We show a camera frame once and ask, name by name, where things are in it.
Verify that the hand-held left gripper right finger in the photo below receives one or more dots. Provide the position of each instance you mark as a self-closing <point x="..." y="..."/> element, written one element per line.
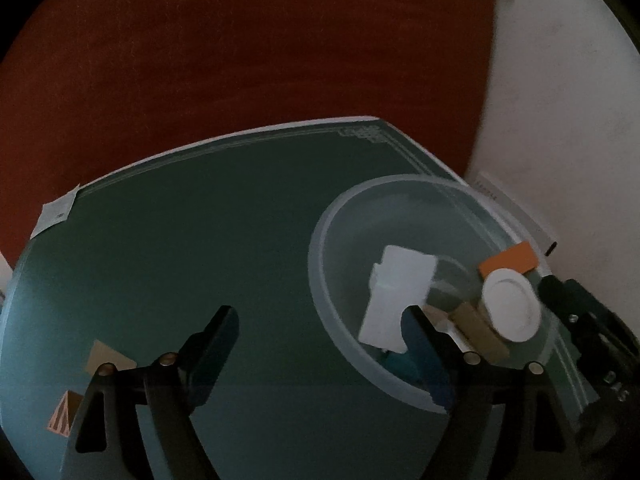
<point x="425" y="365"/>

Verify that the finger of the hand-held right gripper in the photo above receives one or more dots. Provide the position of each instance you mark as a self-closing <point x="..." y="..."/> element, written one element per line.
<point x="562" y="305"/>
<point x="605" y="325"/>

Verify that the clear plastic bowl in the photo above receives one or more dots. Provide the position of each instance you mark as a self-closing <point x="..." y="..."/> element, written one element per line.
<point x="400" y="210"/>

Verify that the large orange tiger-striped wedge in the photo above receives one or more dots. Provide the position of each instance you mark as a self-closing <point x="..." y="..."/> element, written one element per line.
<point x="60" y="415"/>

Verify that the blue rectangular block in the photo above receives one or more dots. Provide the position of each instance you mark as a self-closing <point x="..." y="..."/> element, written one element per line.
<point x="397" y="366"/>

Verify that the white paper sheet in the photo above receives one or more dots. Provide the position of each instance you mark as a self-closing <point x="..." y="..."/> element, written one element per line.
<point x="55" y="212"/>

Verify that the brown rectangular block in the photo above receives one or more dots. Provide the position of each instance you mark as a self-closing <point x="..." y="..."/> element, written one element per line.
<point x="480" y="332"/>

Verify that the small orange tiger-striped wedge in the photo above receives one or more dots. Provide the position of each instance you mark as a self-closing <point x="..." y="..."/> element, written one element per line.
<point x="510" y="259"/>

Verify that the white charger cube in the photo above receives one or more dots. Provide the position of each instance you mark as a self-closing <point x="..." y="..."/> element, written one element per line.
<point x="407" y="272"/>

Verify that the green table mat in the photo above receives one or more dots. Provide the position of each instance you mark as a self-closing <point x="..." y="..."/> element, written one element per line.
<point x="200" y="235"/>

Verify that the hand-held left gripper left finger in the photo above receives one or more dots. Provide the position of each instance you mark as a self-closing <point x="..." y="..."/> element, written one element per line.
<point x="215" y="360"/>

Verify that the brown wedge block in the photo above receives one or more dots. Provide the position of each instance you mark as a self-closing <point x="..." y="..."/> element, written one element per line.
<point x="107" y="355"/>

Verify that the red cloth backdrop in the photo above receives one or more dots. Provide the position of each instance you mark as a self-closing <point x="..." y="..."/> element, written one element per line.
<point x="225" y="50"/>

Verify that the white round disc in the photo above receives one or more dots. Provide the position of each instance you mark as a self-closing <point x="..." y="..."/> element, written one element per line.
<point x="510" y="305"/>

